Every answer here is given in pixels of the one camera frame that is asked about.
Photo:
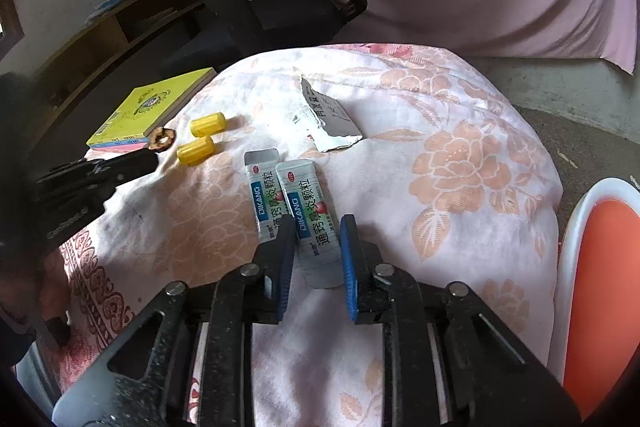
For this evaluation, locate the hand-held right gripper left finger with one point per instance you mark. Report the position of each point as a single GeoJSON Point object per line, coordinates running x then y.
{"type": "Point", "coordinates": [285, 267]}

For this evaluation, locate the yellow book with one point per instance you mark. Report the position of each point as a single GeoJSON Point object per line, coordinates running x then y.
{"type": "Point", "coordinates": [155, 102]}

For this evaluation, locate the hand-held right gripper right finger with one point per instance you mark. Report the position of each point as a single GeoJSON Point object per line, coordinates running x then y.
{"type": "Point", "coordinates": [348, 267]}

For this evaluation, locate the yellow plastic cap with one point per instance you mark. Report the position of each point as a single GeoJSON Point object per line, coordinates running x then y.
{"type": "Point", "coordinates": [196, 150]}
{"type": "Point", "coordinates": [209, 123]}

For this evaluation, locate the orange and white basin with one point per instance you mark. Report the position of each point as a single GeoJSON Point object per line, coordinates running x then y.
{"type": "Point", "coordinates": [605, 287]}

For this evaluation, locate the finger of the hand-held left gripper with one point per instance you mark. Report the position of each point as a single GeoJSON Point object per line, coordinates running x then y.
{"type": "Point", "coordinates": [130, 167]}

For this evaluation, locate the torn grey wrapper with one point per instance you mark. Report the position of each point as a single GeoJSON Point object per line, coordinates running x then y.
{"type": "Point", "coordinates": [332, 122]}

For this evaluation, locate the pile of papers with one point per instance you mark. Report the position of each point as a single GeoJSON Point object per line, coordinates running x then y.
{"type": "Point", "coordinates": [102, 7]}

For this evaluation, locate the wooden desk with shelf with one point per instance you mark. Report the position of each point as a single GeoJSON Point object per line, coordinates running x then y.
{"type": "Point", "coordinates": [100, 27]}

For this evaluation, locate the white and teal sachet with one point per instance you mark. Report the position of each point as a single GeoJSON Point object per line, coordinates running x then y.
{"type": "Point", "coordinates": [312, 217]}
{"type": "Point", "coordinates": [262, 197]}

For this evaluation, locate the pink book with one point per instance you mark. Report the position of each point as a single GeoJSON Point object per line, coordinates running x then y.
{"type": "Point", "coordinates": [120, 147]}

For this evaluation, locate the floral blanket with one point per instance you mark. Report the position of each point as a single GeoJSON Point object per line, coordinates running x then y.
{"type": "Point", "coordinates": [425, 167]}

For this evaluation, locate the thin flat papers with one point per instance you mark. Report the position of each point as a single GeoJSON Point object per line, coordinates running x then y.
{"type": "Point", "coordinates": [161, 17]}

